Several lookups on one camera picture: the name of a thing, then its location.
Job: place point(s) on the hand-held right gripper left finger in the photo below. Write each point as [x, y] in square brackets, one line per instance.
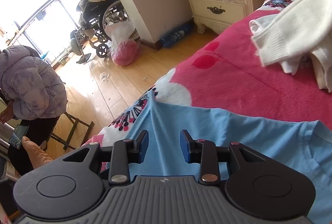
[144, 145]

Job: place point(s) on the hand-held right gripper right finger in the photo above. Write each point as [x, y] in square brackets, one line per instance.
[184, 147]

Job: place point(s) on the light blue t-shirt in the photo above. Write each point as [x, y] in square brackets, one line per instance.
[233, 130]

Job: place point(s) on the pile of white checkered clothes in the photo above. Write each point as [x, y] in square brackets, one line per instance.
[290, 32]

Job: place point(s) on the folding stool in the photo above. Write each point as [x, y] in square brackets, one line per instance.
[77, 120]

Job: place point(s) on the red floral blanket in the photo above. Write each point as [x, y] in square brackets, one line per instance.
[233, 71]

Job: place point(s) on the plastic bag with red contents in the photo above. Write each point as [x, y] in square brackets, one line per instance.
[127, 54]

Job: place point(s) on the blue bottle pack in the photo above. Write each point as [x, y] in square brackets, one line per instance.
[173, 36]

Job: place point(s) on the black wheelchair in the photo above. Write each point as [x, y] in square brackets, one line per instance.
[93, 11]

